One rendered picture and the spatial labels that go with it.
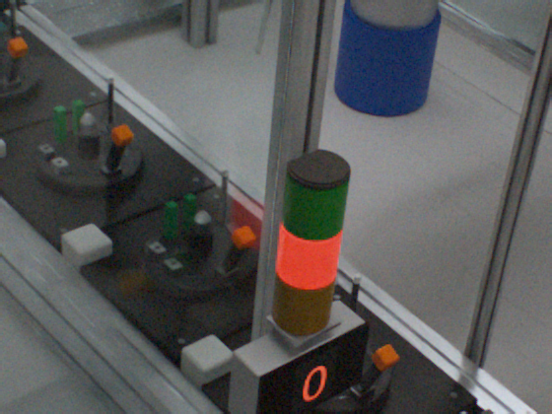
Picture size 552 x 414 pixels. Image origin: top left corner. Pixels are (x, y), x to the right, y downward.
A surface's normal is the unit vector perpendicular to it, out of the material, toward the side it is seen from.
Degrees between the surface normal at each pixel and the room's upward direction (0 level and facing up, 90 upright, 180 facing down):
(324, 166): 0
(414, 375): 0
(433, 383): 0
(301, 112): 90
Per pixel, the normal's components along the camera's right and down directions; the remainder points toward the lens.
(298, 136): 0.64, 0.52
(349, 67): -0.80, 0.31
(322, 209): 0.21, 0.63
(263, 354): 0.10, -0.78
